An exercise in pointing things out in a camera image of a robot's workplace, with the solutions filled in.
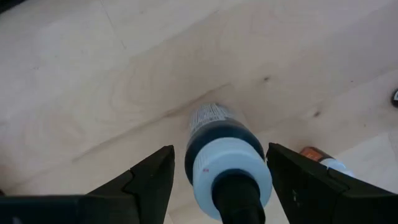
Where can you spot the black aluminium rig frame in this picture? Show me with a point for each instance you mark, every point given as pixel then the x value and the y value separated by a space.
pixel 6 3

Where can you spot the small dark food coloring bottle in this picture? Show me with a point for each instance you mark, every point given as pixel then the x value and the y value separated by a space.
pixel 395 98
pixel 311 153

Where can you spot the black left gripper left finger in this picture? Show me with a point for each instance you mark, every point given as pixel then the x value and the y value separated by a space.
pixel 140 193

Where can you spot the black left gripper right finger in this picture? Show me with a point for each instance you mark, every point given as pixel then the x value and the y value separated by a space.
pixel 311 193

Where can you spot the large dark food coloring bottle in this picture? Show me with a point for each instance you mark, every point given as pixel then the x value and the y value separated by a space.
pixel 217 133

